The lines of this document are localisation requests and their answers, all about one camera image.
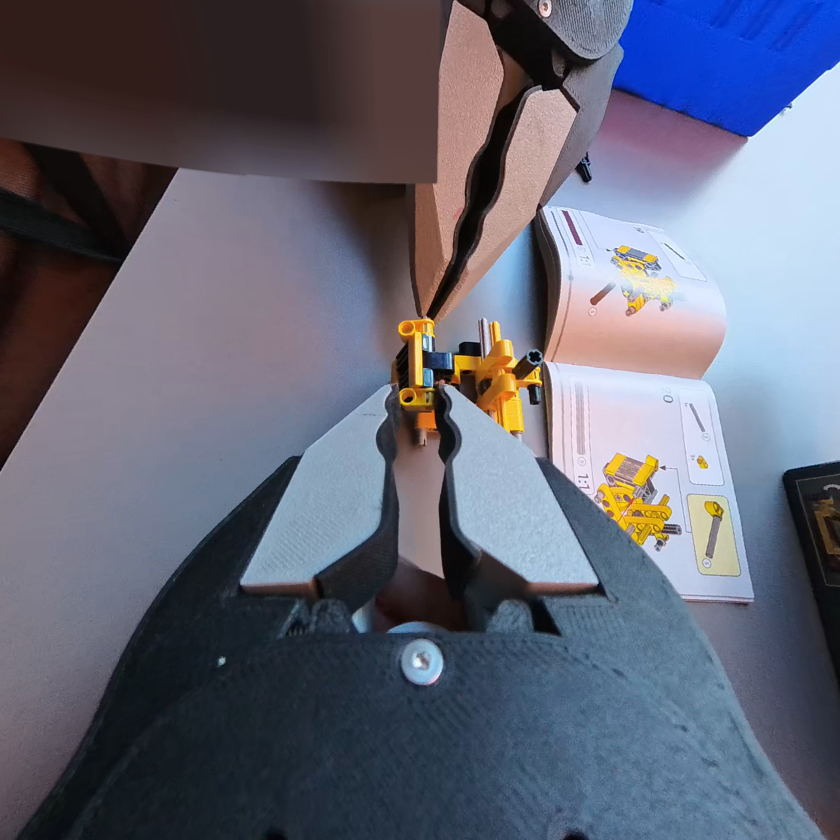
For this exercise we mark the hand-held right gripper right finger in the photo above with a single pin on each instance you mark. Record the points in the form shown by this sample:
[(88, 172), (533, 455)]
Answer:
[(518, 512)]

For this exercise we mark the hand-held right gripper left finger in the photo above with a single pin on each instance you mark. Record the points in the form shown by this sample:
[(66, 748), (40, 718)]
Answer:
[(328, 505)]

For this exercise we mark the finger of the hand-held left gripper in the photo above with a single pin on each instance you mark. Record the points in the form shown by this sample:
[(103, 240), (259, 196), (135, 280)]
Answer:
[(459, 98), (531, 157)]

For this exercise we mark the yellow and black lego model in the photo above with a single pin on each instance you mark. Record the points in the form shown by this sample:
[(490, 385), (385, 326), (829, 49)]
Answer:
[(489, 377)]

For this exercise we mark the small black lego piece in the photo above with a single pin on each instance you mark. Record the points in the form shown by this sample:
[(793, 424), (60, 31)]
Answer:
[(585, 168)]

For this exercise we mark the lego instruction booklet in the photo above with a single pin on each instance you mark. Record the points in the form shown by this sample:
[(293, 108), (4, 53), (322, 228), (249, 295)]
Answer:
[(643, 420)]

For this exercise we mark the blue plastic bin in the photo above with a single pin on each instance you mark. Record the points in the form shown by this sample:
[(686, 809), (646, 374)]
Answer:
[(722, 59)]

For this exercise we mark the black printed box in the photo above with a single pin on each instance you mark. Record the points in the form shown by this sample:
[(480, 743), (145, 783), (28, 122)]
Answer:
[(820, 544)]

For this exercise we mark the person's brown clothing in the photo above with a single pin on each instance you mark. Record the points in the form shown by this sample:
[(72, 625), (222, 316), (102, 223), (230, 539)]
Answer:
[(52, 328)]

